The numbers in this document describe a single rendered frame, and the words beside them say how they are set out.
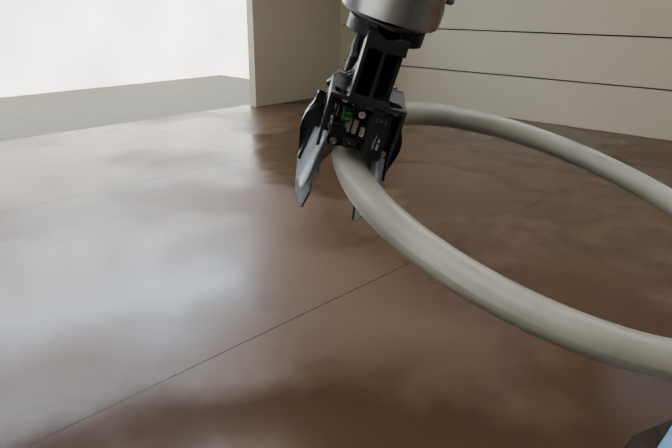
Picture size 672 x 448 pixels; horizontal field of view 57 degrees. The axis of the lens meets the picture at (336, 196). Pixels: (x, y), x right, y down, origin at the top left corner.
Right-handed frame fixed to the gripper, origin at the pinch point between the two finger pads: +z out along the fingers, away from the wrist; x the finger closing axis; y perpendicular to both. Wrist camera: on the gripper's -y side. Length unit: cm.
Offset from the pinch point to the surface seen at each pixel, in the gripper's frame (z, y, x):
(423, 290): 131, -189, 75
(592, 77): 80, -591, 288
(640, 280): 103, -203, 183
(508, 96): 138, -651, 230
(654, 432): 24, -3, 52
